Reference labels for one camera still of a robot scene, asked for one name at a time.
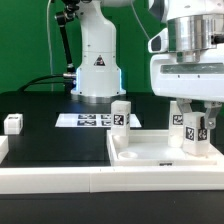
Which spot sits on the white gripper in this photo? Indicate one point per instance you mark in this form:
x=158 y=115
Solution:
x=197 y=81

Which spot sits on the white square tabletop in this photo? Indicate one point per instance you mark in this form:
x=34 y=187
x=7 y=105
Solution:
x=150 y=148

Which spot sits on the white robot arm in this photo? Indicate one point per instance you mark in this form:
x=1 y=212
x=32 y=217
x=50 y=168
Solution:
x=187 y=55

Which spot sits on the white tag marker sheet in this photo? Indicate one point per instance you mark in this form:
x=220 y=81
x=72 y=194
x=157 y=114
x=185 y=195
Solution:
x=90 y=120

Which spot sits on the white left fence piece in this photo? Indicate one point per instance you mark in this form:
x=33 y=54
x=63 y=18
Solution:
x=3 y=147

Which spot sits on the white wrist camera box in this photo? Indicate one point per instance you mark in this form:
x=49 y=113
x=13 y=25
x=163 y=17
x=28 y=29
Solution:
x=159 y=43

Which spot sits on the white front fence wall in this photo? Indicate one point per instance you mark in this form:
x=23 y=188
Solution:
x=109 y=179

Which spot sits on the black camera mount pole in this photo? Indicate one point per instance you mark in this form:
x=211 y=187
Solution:
x=62 y=18

